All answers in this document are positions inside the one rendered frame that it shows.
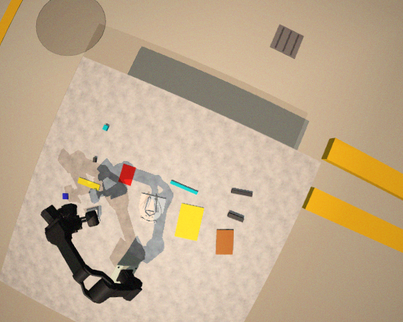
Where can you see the yellow flat plate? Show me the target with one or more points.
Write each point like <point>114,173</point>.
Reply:
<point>189,222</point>

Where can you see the orange flat plate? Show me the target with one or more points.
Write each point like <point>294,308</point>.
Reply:
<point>224,241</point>

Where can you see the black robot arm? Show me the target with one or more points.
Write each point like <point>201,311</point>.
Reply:
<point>59,233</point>

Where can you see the yellow flat bar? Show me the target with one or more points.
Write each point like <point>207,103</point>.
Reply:
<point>89,184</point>

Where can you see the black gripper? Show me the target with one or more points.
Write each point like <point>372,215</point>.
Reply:
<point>90,217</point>

